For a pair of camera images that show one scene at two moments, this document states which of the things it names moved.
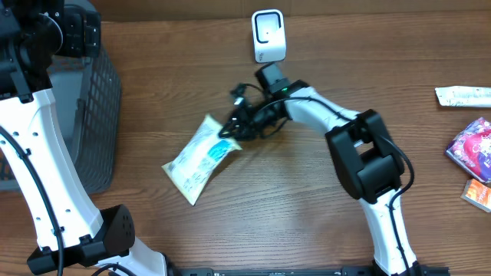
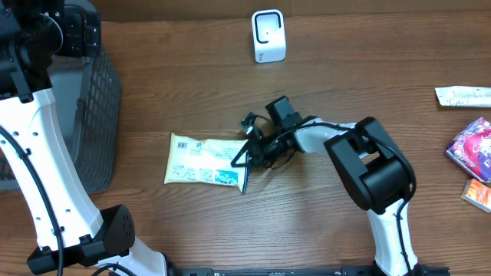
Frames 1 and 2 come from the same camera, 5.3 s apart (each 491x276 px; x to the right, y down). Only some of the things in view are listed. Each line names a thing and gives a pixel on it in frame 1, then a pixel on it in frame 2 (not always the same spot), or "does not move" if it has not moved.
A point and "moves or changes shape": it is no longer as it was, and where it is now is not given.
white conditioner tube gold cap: (459, 96) does not move
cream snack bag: (196, 163) moves or changes shape
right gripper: (242, 126) → (254, 155)
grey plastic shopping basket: (87, 96) does not move
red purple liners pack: (470, 149) does not move
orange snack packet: (477, 193) does not move
